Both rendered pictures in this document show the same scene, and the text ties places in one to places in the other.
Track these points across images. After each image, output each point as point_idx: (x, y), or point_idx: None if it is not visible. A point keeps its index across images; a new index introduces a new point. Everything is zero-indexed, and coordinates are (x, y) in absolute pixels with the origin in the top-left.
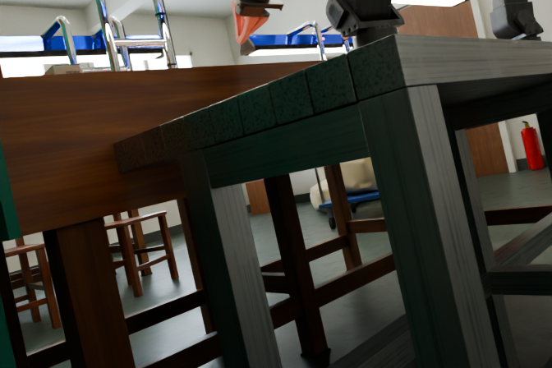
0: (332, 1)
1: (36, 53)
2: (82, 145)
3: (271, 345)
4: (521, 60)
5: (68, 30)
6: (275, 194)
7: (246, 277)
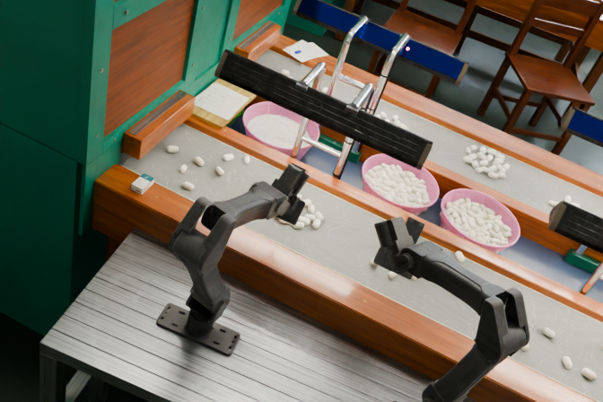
0: None
1: (342, 33)
2: (122, 220)
3: None
4: (135, 391)
5: (345, 48)
6: None
7: None
